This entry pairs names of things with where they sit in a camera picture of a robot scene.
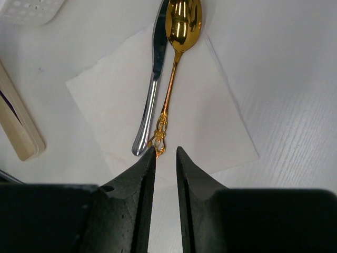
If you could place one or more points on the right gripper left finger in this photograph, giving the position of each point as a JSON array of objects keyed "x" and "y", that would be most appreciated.
[{"x": 120, "y": 217}]

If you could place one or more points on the silver table knife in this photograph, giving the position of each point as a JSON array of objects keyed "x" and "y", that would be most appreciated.
[{"x": 159, "y": 44}]

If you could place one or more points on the beige wooden cutlery tray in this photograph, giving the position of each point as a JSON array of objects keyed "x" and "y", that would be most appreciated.
[{"x": 17, "y": 123}]

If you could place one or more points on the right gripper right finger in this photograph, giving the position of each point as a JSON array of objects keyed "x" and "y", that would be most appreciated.
[{"x": 201, "y": 227}]

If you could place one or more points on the gold ornate spoon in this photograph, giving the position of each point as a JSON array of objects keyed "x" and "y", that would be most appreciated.
[{"x": 183, "y": 27}]

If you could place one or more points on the white perforated plastic basket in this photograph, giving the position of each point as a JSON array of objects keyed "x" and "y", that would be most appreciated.
[{"x": 29, "y": 12}]

